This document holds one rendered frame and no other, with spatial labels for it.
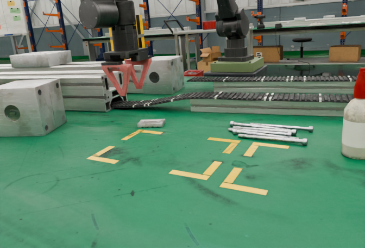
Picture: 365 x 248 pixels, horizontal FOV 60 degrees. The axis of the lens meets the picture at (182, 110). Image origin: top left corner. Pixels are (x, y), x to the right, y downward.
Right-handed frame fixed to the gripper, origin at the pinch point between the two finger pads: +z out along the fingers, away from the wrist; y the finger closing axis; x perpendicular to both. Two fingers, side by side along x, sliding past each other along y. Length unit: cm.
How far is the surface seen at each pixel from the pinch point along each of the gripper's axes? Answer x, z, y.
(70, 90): -13.7, -0.6, 5.0
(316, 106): 40.9, 2.7, 1.9
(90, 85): -8.5, -1.7, 3.9
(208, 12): -208, -37, -788
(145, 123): 10.5, 3.8, 13.5
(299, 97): 37.7, 1.2, 1.5
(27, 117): -9.8, 0.7, 21.9
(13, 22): -445, -36, -373
